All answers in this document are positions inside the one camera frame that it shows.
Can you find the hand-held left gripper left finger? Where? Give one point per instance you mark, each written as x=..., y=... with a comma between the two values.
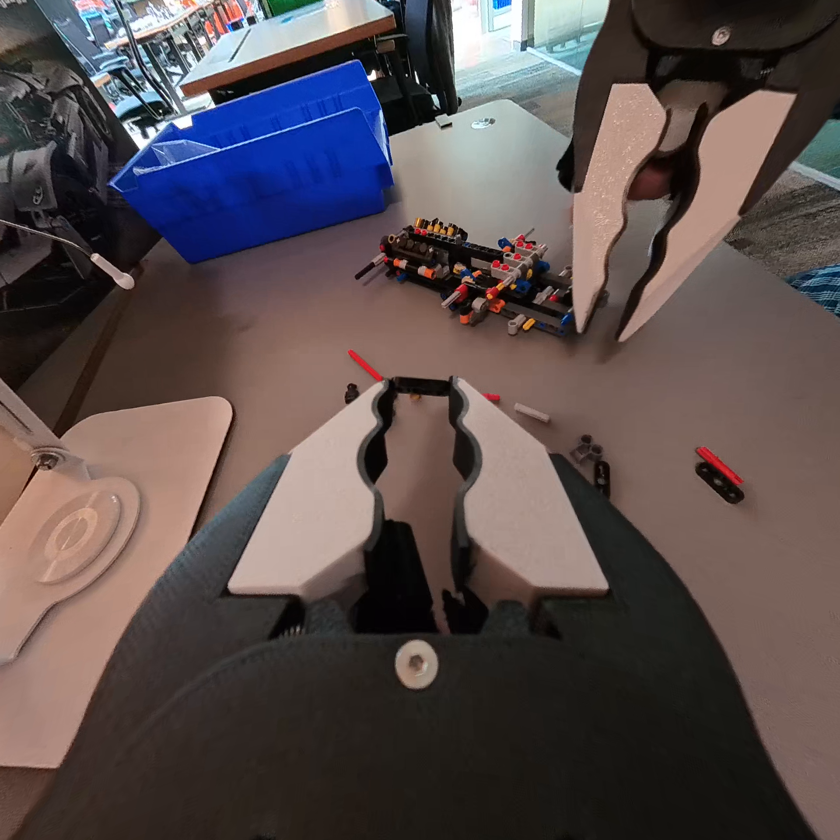
x=315, y=518

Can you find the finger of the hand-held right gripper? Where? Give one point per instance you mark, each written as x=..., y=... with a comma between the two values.
x=722, y=184
x=604, y=197

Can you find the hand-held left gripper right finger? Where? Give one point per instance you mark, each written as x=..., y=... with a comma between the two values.
x=531, y=525

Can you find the multicolour lego car chassis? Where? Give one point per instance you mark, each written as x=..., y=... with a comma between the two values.
x=472, y=275

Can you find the short black lego beam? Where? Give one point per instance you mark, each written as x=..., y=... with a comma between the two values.
x=602, y=478
x=725, y=489

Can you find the grey lego connector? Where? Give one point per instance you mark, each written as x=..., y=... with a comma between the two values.
x=587, y=449

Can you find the white lego axle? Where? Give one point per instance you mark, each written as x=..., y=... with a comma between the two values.
x=530, y=411

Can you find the small black lego connector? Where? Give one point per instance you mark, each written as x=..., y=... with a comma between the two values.
x=351, y=392

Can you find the red lego axle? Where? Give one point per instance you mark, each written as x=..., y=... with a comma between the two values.
x=364, y=365
x=718, y=464

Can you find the dark lego set box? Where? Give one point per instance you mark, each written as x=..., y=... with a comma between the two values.
x=52, y=131

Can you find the person's right hand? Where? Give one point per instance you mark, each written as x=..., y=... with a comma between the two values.
x=653, y=180

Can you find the blue plaid clothing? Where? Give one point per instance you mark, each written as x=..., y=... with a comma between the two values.
x=820, y=289

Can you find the white stand base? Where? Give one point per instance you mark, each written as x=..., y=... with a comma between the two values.
x=164, y=459

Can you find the black office chair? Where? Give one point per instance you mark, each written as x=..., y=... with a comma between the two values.
x=426, y=52

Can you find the blue plastic bin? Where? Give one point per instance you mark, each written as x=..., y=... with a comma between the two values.
x=262, y=203

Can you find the wooden background table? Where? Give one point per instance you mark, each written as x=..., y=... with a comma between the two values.
x=295, y=46
x=164, y=19

